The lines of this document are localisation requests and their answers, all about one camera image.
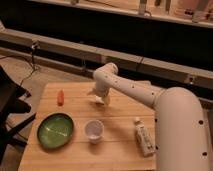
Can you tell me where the black chair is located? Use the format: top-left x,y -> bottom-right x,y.
0,65 -> 35,164

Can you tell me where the black cable on floor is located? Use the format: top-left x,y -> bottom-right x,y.
0,42 -> 43,88

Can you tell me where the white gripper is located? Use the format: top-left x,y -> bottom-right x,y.
88,88 -> 110,105

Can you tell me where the green bowl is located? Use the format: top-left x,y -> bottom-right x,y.
37,113 -> 74,149

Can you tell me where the orange carrot toy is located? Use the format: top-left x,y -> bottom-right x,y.
57,90 -> 64,106

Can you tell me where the white sponge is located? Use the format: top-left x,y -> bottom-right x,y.
95,96 -> 105,104

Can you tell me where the white plastic bottle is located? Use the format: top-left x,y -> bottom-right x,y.
134,117 -> 155,157

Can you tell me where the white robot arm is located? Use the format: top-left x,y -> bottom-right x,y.
91,63 -> 211,171

